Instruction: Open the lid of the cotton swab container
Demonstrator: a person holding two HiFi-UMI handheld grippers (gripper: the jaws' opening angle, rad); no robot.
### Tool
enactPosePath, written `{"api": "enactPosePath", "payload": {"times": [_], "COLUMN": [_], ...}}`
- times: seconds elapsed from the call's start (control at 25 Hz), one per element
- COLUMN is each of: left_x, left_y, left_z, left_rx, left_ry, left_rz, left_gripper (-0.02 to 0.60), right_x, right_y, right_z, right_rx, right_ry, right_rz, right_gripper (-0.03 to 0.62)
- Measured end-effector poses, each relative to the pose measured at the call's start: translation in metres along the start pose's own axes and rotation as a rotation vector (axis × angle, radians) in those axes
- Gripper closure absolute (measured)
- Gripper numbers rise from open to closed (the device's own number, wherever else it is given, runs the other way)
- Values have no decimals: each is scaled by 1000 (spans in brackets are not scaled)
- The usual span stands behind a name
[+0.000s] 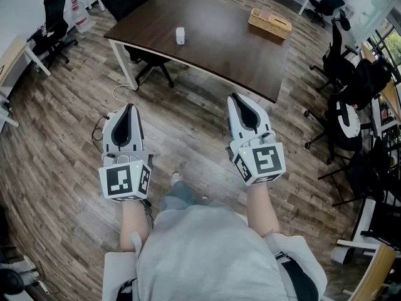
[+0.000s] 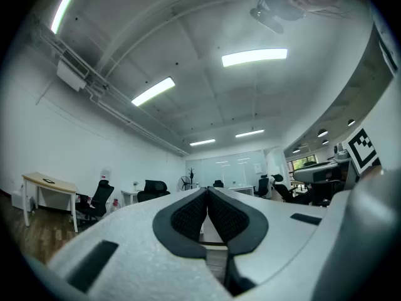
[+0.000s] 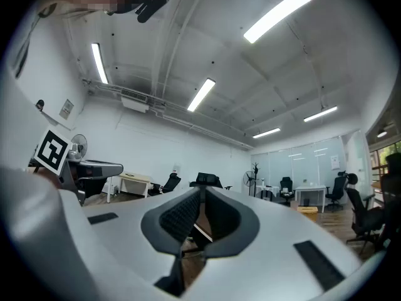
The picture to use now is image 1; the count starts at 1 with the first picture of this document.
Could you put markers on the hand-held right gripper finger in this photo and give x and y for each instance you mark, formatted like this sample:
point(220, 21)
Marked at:
point(262, 118)
point(233, 121)

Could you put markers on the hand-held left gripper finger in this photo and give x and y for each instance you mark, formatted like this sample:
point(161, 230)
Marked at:
point(137, 130)
point(109, 135)

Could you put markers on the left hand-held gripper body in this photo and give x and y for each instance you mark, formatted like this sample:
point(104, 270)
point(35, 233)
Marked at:
point(119, 183)

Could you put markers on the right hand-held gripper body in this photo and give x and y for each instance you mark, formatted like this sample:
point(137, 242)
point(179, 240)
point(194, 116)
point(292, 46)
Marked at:
point(266, 161)

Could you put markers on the small white object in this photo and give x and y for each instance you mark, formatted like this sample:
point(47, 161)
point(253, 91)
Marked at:
point(180, 36)

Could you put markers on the person's right forearm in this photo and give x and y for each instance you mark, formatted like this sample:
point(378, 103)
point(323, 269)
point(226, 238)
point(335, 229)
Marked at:
point(261, 205)

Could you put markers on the person's left forearm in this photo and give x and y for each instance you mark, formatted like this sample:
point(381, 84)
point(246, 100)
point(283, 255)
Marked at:
point(133, 221)

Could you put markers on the woven tissue box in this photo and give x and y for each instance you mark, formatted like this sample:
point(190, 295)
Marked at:
point(279, 22)

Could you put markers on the person's left shoe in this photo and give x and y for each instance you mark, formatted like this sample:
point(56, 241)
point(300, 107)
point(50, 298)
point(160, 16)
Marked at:
point(176, 178)

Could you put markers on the person's blue jeans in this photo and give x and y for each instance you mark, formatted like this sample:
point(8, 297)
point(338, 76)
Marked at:
point(178, 196)

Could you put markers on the dark wooden table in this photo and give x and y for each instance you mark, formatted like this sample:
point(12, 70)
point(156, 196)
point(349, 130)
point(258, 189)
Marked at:
point(219, 49)

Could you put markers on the wicker basket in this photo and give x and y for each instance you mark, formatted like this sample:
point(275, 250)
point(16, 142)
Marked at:
point(266, 27)

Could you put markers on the black chair with white cushion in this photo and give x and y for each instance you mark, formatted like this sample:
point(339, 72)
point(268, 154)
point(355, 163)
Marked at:
point(354, 105)

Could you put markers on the pink cup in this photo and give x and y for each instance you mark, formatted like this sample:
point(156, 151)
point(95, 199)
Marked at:
point(266, 12)

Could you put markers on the person's grey shirt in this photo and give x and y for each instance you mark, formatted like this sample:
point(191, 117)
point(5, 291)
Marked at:
point(203, 256)

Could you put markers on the clear water bottle red label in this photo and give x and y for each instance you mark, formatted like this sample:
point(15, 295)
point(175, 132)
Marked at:
point(75, 4)
point(83, 22)

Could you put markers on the grey bin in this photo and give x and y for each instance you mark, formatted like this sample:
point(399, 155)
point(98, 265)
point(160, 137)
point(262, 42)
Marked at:
point(343, 256)

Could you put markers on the black metal rack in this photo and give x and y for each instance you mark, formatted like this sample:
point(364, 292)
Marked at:
point(382, 199)

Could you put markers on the white desk with wooden top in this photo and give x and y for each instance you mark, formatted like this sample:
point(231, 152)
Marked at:
point(14, 58)

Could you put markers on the white table with wooden top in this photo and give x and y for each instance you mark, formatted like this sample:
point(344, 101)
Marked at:
point(380, 262)

